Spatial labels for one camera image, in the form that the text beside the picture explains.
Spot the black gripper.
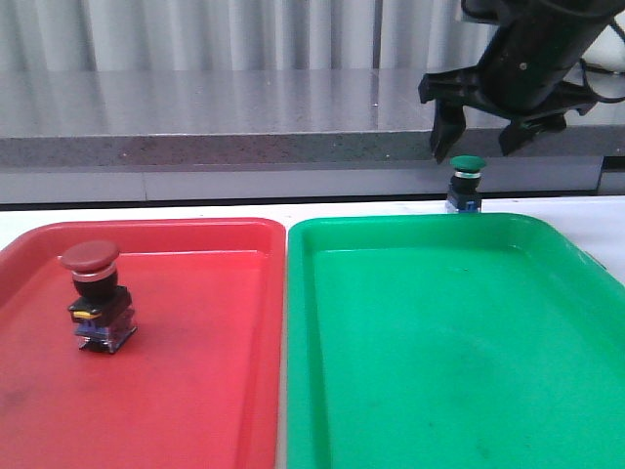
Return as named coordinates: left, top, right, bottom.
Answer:
left=418, top=65, right=598, bottom=164

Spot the red mushroom push button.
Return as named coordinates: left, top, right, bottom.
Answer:
left=60, top=239, right=137, bottom=355

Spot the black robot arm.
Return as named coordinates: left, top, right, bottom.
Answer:
left=418, top=1, right=624, bottom=161

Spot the green mushroom push button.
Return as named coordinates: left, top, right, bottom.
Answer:
left=445, top=155, right=486, bottom=213

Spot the white appliance on counter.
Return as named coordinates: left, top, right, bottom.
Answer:
left=582, top=20, right=624, bottom=74

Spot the green plastic tray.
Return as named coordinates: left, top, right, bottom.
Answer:
left=287, top=214, right=624, bottom=468

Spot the red plastic tray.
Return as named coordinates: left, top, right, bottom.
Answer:
left=1, top=218, right=285, bottom=468

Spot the grey stone counter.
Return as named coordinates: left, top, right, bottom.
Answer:
left=0, top=67, right=625, bottom=169

